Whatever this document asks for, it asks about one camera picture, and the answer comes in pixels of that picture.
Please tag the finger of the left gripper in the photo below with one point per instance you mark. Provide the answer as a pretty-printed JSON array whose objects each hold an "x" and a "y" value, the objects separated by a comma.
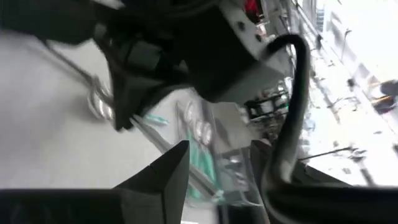
[
  {"x": 37, "y": 15},
  {"x": 133, "y": 81}
]

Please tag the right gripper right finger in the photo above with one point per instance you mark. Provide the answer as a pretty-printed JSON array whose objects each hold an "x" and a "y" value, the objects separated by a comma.
[{"x": 342, "y": 205}]

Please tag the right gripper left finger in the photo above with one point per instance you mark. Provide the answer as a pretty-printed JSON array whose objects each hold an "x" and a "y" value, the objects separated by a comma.
[{"x": 140, "y": 205}]

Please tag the red box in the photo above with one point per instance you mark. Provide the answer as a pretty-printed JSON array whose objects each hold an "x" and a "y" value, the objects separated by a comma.
[{"x": 252, "y": 7}]

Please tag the clear plastic bin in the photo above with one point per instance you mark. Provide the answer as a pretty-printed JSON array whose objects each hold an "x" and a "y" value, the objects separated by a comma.
[{"x": 224, "y": 130}]

